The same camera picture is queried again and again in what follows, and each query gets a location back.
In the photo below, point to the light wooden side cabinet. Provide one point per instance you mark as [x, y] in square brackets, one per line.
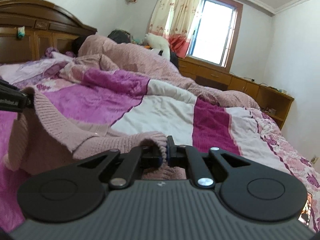
[272, 102]

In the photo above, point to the floral cream curtain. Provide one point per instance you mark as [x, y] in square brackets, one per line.
[173, 20]

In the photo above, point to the white plush toy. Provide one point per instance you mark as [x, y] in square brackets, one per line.
[158, 44]

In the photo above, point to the pink knit cardigan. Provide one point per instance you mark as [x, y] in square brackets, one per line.
[42, 139]

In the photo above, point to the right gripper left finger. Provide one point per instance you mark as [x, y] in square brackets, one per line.
[133, 165]

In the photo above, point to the patchwork magenta white bedspread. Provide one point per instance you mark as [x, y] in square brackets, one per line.
[132, 103]

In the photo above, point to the window with wooden frame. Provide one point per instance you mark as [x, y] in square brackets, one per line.
[215, 32]

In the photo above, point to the small green white bottle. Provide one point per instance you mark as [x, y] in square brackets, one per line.
[20, 32]

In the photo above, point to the lilac floral pillow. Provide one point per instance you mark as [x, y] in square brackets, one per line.
[21, 74]

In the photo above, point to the dark wooden headboard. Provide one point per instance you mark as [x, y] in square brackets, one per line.
[46, 25]

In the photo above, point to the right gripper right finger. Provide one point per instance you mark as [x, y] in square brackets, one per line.
[190, 159]

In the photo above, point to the dusty pink quilt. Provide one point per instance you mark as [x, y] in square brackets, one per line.
[135, 58]

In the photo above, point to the dark bag behind quilt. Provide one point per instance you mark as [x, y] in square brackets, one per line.
[120, 36]

